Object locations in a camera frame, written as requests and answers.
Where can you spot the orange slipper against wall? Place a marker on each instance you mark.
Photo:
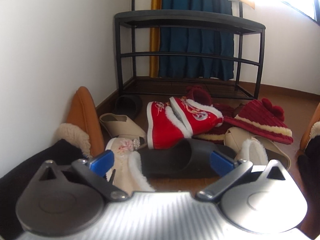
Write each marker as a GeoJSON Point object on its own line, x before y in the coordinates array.
{"type": "Point", "coordinates": [80, 135]}

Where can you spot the orange slipper right side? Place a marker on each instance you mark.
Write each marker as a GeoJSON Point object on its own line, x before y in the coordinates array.
{"type": "Point", "coordinates": [311, 131]}

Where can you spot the red embroidered boot right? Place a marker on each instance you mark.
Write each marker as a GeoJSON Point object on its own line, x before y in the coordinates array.
{"type": "Point", "coordinates": [197, 118]}

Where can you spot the blue curtain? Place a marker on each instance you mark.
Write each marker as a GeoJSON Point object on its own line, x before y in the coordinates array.
{"type": "Point", "coordinates": [196, 41]}

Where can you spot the beige cross-strap shoe left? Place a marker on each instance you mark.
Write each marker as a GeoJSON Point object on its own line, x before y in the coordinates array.
{"type": "Point", "coordinates": [121, 126]}

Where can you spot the beige cross-strap shoe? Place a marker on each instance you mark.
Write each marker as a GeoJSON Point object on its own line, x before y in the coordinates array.
{"type": "Point", "coordinates": [236, 136]}
{"type": "Point", "coordinates": [121, 126]}

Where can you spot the beige cross-strap shoe right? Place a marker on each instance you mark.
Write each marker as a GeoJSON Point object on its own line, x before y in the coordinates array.
{"type": "Point", "coordinates": [236, 136]}

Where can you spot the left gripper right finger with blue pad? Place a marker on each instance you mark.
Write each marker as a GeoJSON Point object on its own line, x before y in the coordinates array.
{"type": "Point", "coordinates": [230, 172]}

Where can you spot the red embroidered boot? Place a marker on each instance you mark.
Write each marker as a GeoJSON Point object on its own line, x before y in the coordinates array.
{"type": "Point", "coordinates": [197, 118]}
{"type": "Point", "coordinates": [164, 128]}

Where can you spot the black trouser leg right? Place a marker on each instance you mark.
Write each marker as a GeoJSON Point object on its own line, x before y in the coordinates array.
{"type": "Point", "coordinates": [308, 165]}

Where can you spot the red embroidered boot left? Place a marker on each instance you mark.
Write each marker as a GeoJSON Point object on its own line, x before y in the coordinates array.
{"type": "Point", "coordinates": [164, 128]}

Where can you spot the black slide near rack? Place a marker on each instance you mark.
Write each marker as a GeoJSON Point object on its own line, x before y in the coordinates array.
{"type": "Point", "coordinates": [129, 105]}

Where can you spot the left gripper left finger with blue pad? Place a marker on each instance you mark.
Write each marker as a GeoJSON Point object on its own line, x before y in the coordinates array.
{"type": "Point", "coordinates": [98, 173]}

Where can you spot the black trouser leg left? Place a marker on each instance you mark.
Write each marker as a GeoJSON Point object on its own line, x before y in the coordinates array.
{"type": "Point", "coordinates": [15, 181]}

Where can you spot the dark red knit slipper back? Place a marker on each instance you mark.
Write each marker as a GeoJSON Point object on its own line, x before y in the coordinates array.
{"type": "Point", "coordinates": [198, 94]}

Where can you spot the black slide front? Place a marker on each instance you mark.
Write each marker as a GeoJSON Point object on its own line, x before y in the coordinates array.
{"type": "Point", "coordinates": [188, 159]}

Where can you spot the black trouser leg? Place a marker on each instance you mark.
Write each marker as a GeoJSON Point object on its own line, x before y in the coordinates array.
{"type": "Point", "coordinates": [308, 165]}
{"type": "Point", "coordinates": [15, 181]}

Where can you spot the white fur embroidered shoe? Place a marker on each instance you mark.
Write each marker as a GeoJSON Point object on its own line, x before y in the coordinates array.
{"type": "Point", "coordinates": [128, 166]}

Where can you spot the black metal shoe rack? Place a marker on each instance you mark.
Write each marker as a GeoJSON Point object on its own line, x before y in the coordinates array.
{"type": "Point", "coordinates": [126, 23]}

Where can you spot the dark red corduroy pompom slipper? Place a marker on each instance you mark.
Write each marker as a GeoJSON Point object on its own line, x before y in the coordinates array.
{"type": "Point", "coordinates": [264, 119]}

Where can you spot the gold curtain edge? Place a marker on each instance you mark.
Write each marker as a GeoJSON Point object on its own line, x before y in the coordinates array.
{"type": "Point", "coordinates": [154, 42]}

